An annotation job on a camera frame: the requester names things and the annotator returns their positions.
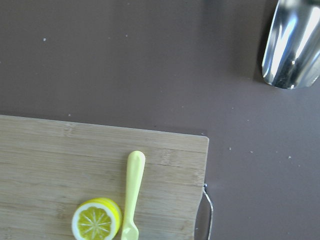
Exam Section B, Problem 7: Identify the yellow plastic knife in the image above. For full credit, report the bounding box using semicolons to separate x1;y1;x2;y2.
121;150;146;240

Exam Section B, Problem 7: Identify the half lemon slice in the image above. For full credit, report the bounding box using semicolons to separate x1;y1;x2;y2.
71;197;122;240

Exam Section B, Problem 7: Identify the wooden cutting board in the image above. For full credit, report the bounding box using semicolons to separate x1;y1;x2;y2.
0;115;209;240

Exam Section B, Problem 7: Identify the metal scoop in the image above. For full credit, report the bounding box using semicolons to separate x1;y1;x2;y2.
261;0;320;90

